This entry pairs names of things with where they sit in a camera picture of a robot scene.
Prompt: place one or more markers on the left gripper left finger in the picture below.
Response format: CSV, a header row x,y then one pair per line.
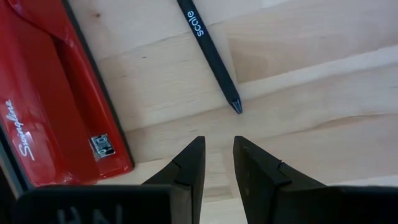
x,y
174,202

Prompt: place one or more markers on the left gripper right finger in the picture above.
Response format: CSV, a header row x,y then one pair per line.
x,y
273,193

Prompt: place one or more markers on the black pen white lettering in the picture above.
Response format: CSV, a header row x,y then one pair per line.
x,y
211,53

